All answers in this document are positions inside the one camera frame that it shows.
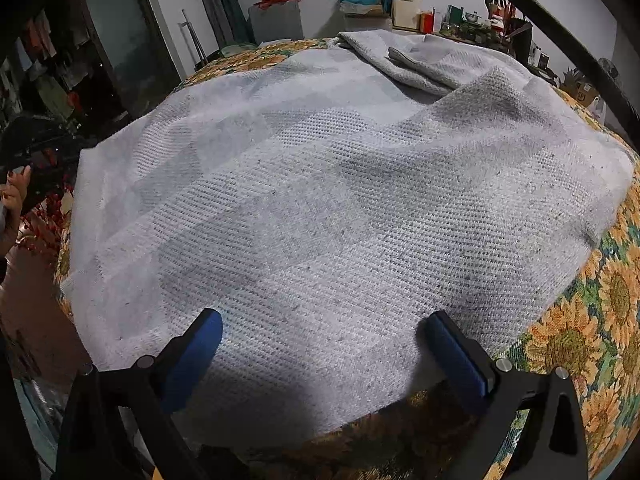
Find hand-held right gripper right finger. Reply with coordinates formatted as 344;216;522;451
417;310;591;480

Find cluttered table with items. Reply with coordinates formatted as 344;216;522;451
505;0;551;78

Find red white tote bag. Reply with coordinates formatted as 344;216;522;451
487;0;514;29

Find printed cardboard box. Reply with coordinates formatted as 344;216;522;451
560;75;599;106

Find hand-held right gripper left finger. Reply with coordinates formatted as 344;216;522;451
56;308;224;480

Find glass sliding door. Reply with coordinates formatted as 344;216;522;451
80;0;182;112

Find white storage container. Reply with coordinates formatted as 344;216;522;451
391;0;424;31

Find red flower branches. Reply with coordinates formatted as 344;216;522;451
15;194;77;262

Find grey knit sweater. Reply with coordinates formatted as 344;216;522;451
60;29;635;449

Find grey cabinet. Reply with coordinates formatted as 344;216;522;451
248;2;305;44

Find sunflower print blanket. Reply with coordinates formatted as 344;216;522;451
52;37;640;480

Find black standing fan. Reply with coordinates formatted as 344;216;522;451
597;57;621;87

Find thick black cable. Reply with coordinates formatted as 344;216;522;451
457;0;640;147

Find person's left hand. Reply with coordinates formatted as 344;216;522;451
0;165;34;228

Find dark green curtain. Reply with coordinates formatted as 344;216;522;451
192;0;256;44

